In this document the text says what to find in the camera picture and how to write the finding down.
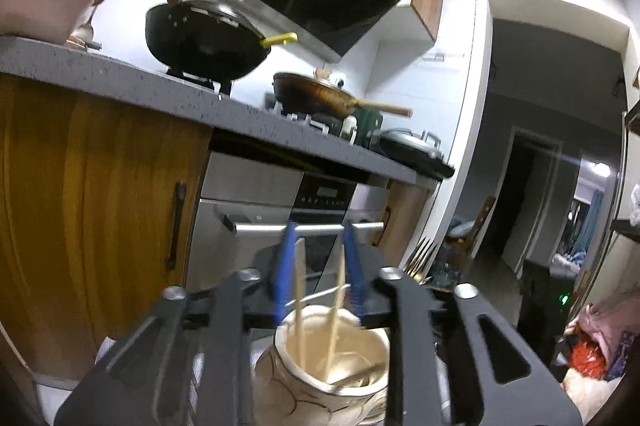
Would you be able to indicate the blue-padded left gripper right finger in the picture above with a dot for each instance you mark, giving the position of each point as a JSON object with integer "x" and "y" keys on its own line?
{"x": 453, "y": 358}

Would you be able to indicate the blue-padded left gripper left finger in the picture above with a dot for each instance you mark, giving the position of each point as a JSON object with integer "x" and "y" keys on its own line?
{"x": 220, "y": 320}

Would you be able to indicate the gold fork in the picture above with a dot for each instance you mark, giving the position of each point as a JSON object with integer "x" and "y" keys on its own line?
{"x": 416, "y": 266}

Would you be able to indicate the wooden chopstick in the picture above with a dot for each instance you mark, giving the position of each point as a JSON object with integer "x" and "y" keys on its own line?
{"x": 364, "y": 374}
{"x": 333, "y": 318}
{"x": 300, "y": 284}

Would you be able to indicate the wooden chair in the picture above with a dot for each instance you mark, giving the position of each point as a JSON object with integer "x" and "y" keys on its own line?
{"x": 463, "y": 236}

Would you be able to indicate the grey striped table cloth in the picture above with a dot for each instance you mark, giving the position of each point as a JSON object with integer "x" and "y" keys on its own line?
{"x": 105, "y": 350}

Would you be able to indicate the cream ceramic double utensil holder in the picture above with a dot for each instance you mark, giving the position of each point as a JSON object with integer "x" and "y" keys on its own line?
{"x": 346, "y": 386}

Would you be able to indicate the black electric griddle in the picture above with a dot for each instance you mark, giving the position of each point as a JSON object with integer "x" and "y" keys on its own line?
{"x": 419, "y": 152}

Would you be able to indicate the green kettle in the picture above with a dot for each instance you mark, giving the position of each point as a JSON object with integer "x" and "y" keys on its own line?
{"x": 368, "y": 121}

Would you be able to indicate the stainless built-in oven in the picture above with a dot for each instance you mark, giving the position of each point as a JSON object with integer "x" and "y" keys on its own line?
{"x": 245, "y": 205}

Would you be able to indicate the brown frying pan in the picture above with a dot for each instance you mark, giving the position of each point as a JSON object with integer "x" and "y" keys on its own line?
{"x": 299, "y": 94}

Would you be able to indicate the black wok with lid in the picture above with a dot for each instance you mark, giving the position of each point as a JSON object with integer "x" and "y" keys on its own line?
{"x": 204, "y": 42}

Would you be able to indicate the black cabinet handle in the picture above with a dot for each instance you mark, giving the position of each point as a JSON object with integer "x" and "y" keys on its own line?
{"x": 179, "y": 198}

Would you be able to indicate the yellow spatula handle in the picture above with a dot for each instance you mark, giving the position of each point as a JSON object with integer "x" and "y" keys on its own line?
{"x": 279, "y": 39}

